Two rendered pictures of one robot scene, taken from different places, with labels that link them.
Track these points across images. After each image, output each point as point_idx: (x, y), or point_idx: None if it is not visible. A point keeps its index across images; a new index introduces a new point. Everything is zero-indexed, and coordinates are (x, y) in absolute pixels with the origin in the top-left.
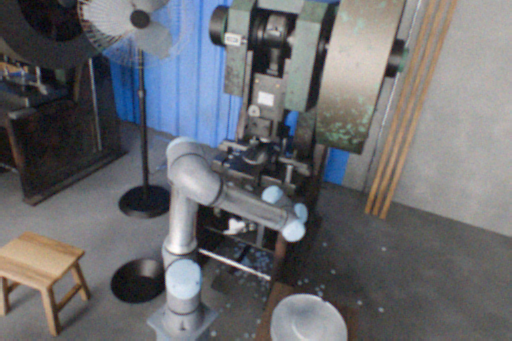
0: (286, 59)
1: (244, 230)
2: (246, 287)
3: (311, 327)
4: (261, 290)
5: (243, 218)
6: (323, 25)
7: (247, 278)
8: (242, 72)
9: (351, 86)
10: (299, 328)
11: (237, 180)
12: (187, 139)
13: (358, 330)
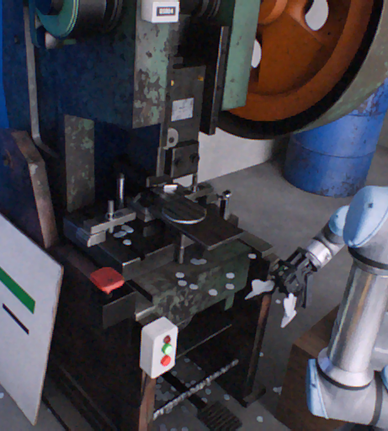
0: (222, 27)
1: (302, 300)
2: (198, 409)
3: (384, 336)
4: (209, 394)
5: (289, 287)
6: None
7: (182, 401)
8: (164, 74)
9: None
10: (385, 346)
11: (172, 265)
12: (385, 188)
13: (297, 332)
